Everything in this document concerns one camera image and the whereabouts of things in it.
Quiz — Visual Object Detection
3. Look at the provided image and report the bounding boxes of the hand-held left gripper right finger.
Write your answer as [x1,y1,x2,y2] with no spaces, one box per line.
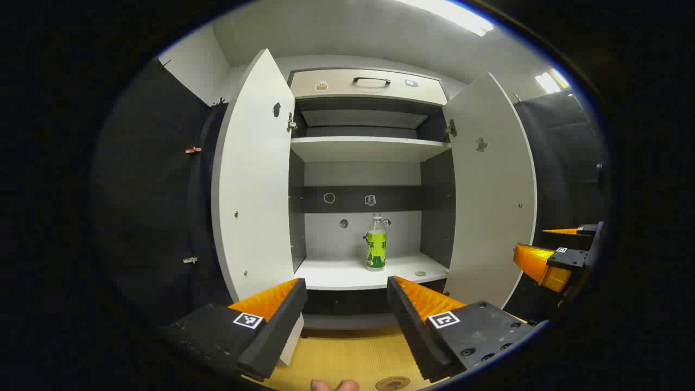
[387,275,549,383]

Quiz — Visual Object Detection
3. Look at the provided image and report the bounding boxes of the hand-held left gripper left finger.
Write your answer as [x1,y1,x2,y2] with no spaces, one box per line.
[163,278,308,382]

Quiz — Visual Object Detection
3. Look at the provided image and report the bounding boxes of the white cabinet door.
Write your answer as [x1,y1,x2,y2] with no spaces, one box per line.
[441,72,538,310]
[211,49,305,365]

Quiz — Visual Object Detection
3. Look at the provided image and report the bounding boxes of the green label plastic bottle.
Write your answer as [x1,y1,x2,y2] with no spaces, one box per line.
[364,213,388,271]

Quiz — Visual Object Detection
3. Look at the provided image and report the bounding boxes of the white and grey cabinet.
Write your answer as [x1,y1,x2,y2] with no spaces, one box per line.
[287,66,458,332]

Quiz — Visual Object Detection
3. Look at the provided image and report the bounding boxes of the white cabinet shelf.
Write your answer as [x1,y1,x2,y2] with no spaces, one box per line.
[294,251,450,291]
[290,136,451,163]

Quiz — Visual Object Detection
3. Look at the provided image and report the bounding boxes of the black backdrop cloth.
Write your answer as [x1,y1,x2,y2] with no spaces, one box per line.
[92,57,231,326]
[513,92,606,310]

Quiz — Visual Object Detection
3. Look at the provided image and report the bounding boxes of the small ceiling light panel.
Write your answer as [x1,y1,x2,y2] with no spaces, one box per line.
[535,69,571,94]

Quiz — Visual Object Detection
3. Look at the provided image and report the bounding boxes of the long ceiling light panel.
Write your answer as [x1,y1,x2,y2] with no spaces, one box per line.
[396,0,495,37]

